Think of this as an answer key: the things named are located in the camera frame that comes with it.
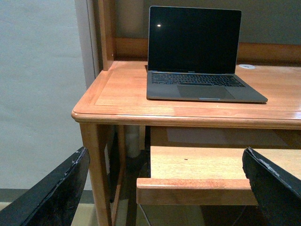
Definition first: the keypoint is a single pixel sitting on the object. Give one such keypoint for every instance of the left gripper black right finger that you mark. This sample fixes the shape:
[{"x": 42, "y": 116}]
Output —
[{"x": 277, "y": 192}]

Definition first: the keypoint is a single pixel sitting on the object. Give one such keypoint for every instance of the grey laptop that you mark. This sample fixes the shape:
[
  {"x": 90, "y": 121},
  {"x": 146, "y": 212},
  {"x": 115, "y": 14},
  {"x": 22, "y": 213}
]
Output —
[{"x": 192, "y": 56}]

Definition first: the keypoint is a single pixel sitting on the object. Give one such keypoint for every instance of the wooden pull-out keyboard tray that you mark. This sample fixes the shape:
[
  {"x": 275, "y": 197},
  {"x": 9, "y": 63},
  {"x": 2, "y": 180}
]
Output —
[{"x": 203, "y": 166}]

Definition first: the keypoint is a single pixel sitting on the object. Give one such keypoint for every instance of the white pipe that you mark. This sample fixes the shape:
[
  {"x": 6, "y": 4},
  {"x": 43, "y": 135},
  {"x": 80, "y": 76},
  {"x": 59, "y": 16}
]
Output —
[{"x": 132, "y": 141}]

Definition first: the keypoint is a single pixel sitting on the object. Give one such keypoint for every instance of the wooden desk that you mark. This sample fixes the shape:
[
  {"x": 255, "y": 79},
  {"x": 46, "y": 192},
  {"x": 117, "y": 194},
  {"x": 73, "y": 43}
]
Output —
[{"x": 118, "y": 97}]

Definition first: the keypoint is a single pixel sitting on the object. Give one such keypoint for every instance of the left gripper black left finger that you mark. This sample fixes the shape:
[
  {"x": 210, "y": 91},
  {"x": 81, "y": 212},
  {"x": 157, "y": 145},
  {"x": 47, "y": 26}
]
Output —
[{"x": 54, "y": 200}]

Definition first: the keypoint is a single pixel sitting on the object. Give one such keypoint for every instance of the white cable grommet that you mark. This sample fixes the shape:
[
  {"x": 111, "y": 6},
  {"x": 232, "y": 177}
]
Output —
[{"x": 247, "y": 66}]

